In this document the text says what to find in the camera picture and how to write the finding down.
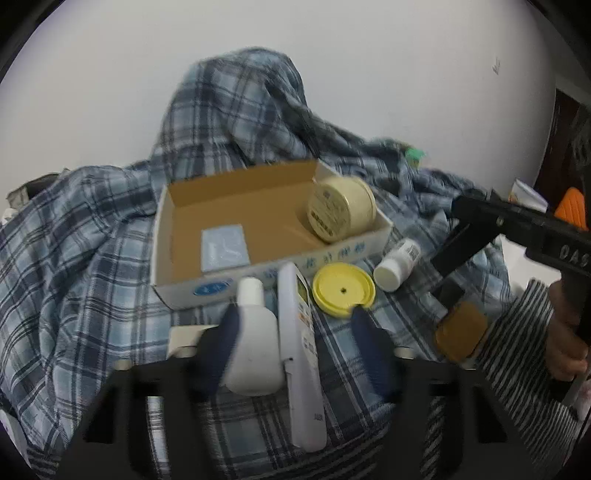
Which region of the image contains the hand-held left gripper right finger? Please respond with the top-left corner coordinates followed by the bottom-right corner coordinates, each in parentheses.
top-left (350, 305), bottom-right (543, 480)

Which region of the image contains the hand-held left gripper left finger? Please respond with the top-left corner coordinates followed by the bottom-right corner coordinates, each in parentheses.
top-left (58, 305), bottom-right (245, 480)

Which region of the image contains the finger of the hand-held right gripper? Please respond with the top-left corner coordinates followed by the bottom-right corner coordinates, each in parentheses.
top-left (430, 224), bottom-right (499, 308)
top-left (451, 193), bottom-right (555, 238)

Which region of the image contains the white plastic bottle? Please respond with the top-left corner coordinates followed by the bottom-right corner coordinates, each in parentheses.
top-left (221, 277), bottom-right (284, 397)

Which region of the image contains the small cream box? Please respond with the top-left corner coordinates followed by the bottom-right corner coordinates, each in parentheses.
top-left (167, 324), bottom-right (220, 360)

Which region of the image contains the small white pill bottle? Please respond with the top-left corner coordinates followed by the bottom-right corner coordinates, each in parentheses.
top-left (373, 239), bottom-right (421, 293)

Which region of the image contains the white remote control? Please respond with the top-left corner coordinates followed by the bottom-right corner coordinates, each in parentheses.
top-left (277, 261), bottom-right (328, 453)

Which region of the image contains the yellow round lid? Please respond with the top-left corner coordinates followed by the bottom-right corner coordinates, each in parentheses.
top-left (312, 265), bottom-right (376, 318)

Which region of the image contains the brown leather case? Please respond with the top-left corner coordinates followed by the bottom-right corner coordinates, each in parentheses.
top-left (435, 302), bottom-right (489, 365)

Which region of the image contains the cardboard box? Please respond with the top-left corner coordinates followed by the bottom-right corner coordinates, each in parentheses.
top-left (150, 158), bottom-right (394, 311)

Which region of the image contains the person's right forearm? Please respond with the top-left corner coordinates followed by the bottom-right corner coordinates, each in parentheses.
top-left (475, 281), bottom-right (583, 468)

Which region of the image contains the person's right hand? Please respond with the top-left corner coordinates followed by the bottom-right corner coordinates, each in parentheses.
top-left (545, 279), bottom-right (589, 383)

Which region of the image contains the white floral container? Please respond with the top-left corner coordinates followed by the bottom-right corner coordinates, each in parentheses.
top-left (508, 179), bottom-right (549, 213)

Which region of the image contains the orange quilted cushion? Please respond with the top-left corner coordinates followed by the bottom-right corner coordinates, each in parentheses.
top-left (554, 188), bottom-right (590, 232)

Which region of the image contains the dark wooden door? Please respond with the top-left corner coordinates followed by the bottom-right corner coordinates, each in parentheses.
top-left (533, 88), bottom-right (591, 217)

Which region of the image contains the pale blue flat packet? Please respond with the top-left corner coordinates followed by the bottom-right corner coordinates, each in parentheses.
top-left (201, 224), bottom-right (252, 273)

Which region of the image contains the cream round tin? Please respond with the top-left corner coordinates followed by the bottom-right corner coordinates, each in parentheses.
top-left (305, 175), bottom-right (377, 244)

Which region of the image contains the blue plaid blanket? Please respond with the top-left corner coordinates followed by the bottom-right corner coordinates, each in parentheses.
top-left (0, 46), bottom-right (522, 480)

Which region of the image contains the grey object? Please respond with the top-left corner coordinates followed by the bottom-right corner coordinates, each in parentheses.
top-left (6, 173), bottom-right (62, 209)

